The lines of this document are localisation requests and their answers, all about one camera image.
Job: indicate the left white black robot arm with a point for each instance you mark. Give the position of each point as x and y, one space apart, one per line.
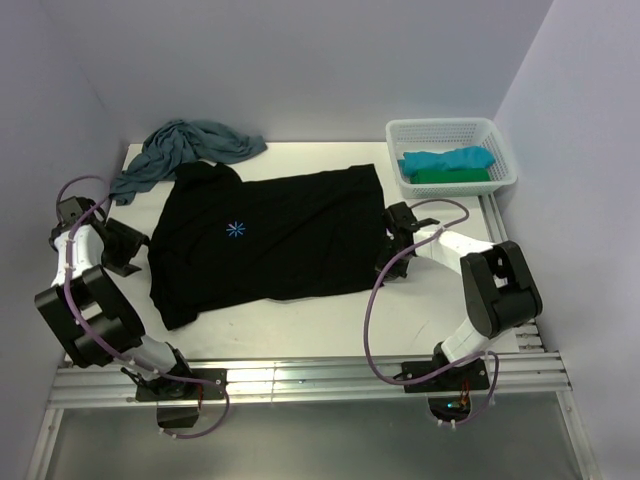
89 315

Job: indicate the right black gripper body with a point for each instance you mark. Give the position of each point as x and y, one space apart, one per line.
391 247

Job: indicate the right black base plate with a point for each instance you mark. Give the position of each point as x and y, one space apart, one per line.
472 376

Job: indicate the rolled green t shirt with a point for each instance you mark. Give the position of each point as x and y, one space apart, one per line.
429 176

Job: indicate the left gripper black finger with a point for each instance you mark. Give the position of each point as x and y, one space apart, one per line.
126 235
123 269

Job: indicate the grey blue crumpled t shirt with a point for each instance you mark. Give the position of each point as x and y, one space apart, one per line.
181 142

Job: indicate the black t shirt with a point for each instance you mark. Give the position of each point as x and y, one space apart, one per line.
221 241

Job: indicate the white plastic basket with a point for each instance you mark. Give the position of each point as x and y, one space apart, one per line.
444 134

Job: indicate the rolled turquoise t shirt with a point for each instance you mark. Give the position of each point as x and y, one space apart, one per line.
457 159

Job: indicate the aluminium rail frame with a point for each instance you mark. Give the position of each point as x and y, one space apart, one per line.
305 404

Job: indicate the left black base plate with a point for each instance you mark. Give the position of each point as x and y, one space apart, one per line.
212 386

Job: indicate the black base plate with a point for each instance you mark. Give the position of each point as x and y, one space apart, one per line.
212 386
472 376

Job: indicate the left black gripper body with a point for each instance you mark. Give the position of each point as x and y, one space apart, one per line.
118 250

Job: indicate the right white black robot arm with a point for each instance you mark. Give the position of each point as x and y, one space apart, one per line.
498 287

